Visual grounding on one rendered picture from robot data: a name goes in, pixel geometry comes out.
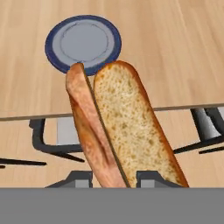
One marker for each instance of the grey plate with blue rim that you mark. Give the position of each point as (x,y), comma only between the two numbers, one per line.
(84,40)

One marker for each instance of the dark grey metal-frame stool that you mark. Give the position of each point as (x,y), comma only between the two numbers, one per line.
(39,140)
(205,125)

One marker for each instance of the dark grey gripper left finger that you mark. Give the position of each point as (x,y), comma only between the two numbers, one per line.
(79,178)

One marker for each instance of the brown split bread bun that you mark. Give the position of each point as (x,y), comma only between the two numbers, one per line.
(128,122)

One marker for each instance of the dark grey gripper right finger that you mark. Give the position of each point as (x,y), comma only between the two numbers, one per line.
(148,178)

